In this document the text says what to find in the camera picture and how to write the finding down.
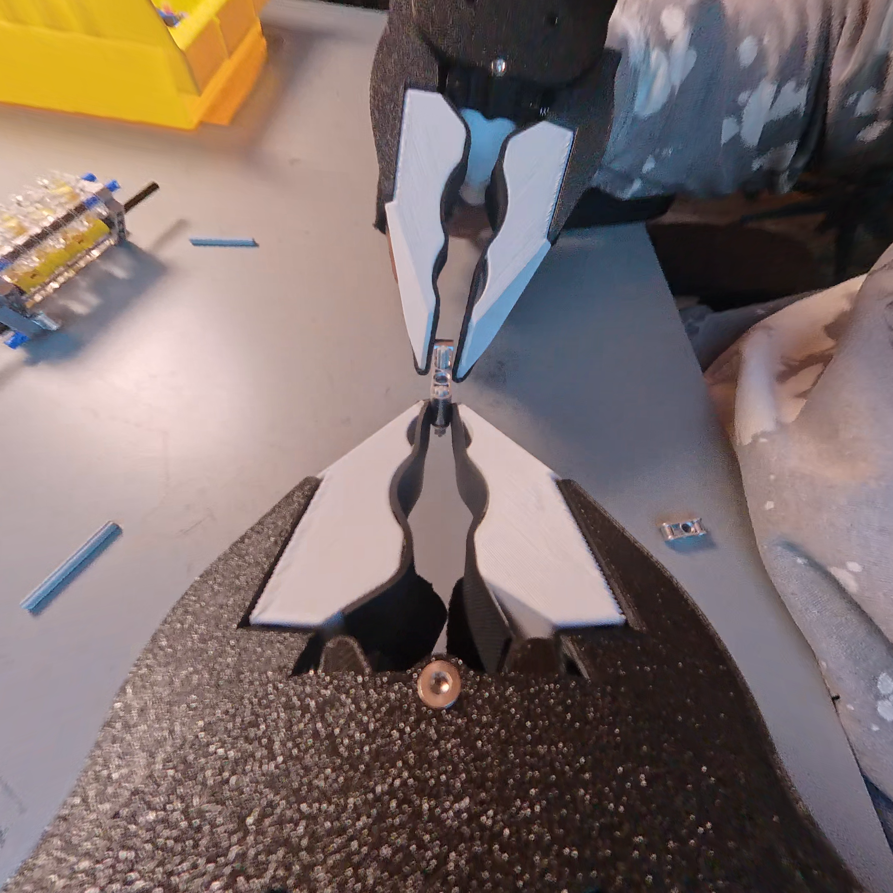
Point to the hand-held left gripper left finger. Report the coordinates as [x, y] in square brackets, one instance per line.
[335, 544]

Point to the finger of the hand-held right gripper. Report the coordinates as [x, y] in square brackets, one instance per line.
[419, 182]
[530, 209]

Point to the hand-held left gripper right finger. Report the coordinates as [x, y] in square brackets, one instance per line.
[544, 544]

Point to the grey brick beam assembly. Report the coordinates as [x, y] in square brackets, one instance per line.
[441, 366]

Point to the grey desk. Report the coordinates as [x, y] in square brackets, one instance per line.
[209, 419]

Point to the small silver brick connector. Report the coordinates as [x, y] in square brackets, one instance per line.
[684, 528]

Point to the thin grey axle rod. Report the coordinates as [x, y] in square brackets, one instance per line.
[70, 568]
[223, 242]

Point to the small yellow parts bin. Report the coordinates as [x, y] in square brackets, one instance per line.
[230, 49]

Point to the large yellow parts bin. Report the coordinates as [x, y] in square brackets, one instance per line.
[84, 70]

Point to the yellow and clear brick model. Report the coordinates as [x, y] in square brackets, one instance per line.
[63, 237]

